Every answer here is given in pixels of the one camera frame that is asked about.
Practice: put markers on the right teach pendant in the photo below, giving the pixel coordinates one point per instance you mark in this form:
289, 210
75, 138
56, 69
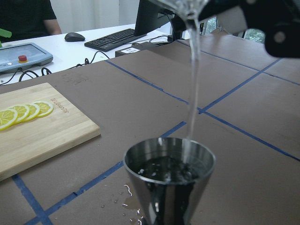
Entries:
22, 57

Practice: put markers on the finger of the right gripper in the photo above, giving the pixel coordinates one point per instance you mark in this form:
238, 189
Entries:
279, 20

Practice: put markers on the lemon slice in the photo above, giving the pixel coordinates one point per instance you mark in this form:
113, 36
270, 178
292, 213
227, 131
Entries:
7, 118
46, 108
22, 110
34, 110

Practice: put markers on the lemon slice nearest front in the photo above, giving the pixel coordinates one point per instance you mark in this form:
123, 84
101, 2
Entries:
7, 118

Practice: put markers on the black monitor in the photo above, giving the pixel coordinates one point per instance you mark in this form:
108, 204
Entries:
151, 17

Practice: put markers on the steel jigger cup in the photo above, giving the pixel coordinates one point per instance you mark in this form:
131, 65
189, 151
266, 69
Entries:
169, 176

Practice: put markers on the man in black shirt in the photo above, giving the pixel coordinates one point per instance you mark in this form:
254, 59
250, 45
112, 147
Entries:
27, 19

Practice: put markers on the black computer mouse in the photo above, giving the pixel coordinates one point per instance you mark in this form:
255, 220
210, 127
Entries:
74, 37

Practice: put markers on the bamboo cutting board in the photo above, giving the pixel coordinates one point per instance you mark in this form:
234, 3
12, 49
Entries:
29, 143

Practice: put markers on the clear glass measuring cup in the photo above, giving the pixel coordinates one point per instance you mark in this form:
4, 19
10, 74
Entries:
185, 9

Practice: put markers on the black box with label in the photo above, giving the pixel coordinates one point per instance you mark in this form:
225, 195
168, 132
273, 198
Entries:
136, 48

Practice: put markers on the black keyboard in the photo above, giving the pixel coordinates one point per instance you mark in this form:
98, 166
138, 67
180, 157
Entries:
113, 41

